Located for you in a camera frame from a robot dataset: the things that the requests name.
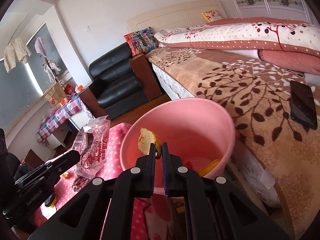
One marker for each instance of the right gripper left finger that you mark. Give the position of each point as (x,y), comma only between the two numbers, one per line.
(103,209)

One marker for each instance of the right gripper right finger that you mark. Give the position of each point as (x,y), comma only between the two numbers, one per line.
(215,208)

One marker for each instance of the yellow plastic wrapper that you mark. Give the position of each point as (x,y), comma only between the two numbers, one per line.
(209,168)

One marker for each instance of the clear red snack bag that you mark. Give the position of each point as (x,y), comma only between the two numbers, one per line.
(91,143)

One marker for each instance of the orange peel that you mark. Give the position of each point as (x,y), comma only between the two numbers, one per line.
(146,138)

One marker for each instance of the pink plastic trash bucket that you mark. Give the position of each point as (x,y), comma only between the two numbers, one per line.
(197,130)

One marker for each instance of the black leather sofa left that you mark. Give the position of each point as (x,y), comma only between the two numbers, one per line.
(19,168)

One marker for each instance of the white side table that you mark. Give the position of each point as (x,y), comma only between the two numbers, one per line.
(60,136)

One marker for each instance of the plaid tablecloth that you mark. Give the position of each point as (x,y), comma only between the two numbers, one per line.
(69,109)

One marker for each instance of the brown paper bag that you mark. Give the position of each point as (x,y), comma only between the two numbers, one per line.
(55,95)

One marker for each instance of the bed with brown leaf blanket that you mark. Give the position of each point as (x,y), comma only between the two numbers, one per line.
(277,156)

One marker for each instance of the red box on table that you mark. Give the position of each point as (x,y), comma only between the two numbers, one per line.
(69,90)

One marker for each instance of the black leather armchair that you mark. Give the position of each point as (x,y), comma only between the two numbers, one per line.
(115,86)

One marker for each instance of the black smartphone on bed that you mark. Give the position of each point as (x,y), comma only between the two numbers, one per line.
(303,109)

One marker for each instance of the coat stand with clothes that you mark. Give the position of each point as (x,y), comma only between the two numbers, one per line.
(50,67)

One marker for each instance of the hanging cream knit sweater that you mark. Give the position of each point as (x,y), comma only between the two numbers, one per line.
(14,52)

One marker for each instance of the colourful printed cushion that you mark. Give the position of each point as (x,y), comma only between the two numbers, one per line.
(141,42)

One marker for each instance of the white pink dotted duvet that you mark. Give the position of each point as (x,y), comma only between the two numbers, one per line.
(290,44)

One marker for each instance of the yellow red small pillow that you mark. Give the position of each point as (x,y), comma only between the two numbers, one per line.
(211,15)

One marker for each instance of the cream bed headboard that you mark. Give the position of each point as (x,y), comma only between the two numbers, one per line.
(180,15)

